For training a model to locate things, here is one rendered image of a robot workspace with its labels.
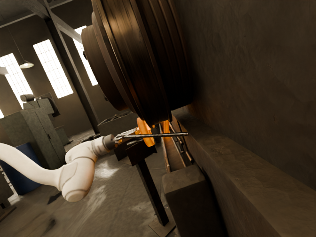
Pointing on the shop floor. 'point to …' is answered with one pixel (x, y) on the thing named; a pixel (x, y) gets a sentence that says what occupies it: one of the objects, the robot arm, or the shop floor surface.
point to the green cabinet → (36, 136)
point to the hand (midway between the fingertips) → (144, 128)
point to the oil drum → (13, 177)
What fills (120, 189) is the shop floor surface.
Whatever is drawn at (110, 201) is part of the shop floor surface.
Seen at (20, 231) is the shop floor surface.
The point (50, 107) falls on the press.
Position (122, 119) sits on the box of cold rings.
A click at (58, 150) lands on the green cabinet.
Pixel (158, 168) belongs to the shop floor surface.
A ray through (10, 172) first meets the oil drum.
